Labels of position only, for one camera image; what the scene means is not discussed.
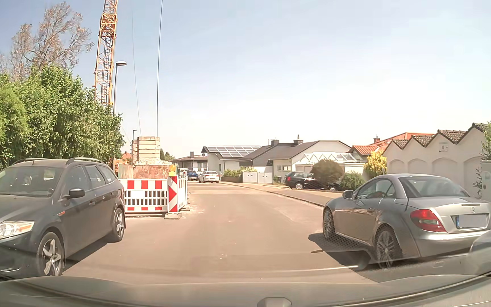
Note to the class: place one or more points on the white house with solar roof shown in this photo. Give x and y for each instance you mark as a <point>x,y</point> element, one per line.
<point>226,158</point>

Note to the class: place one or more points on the white car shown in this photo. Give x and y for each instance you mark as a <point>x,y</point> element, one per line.
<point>209,176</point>

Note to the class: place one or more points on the white house with dark roof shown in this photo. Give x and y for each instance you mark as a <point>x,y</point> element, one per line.
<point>290,155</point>

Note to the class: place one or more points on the low dark roofed building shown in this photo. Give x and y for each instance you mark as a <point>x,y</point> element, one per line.
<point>192,162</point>

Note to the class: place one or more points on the blue car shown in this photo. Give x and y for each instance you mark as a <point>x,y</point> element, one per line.
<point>192,175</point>

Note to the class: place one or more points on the black car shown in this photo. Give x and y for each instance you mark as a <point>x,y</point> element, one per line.
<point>301,180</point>

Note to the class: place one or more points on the grey asphalt road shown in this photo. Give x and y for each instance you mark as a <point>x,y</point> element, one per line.
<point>237,230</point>

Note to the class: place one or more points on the round green bush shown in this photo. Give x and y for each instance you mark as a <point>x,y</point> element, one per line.
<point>327,171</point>

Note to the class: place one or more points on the concrete crane ballast blocks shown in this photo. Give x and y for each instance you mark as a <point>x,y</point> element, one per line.
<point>148,149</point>

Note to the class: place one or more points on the red white construction barrier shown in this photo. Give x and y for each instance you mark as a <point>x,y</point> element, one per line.
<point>151,196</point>

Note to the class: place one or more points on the yellow green bush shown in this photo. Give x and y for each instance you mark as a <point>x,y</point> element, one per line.
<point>375,165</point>

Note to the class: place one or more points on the house with orange roof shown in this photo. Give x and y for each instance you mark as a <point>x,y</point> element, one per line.
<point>377,147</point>

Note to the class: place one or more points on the car's own bonnet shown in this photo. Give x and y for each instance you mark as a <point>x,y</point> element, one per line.
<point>186,294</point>

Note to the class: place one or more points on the yellow construction crane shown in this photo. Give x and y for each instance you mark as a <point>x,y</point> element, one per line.
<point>105,51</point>

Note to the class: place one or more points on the silver convertible car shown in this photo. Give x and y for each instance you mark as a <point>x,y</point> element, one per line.
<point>416,213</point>

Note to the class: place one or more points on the beige garage row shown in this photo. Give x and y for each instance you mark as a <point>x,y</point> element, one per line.
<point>437,160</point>

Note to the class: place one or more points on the dark grey estate car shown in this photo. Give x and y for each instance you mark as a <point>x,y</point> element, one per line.
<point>45,204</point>

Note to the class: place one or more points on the green leafy trees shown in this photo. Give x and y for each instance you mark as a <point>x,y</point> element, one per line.
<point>36,119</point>

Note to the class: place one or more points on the bare brown tree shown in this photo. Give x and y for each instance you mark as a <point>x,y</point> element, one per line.
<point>47,38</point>

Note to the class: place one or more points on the grey lamp post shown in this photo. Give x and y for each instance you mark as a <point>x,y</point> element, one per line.
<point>115,85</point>

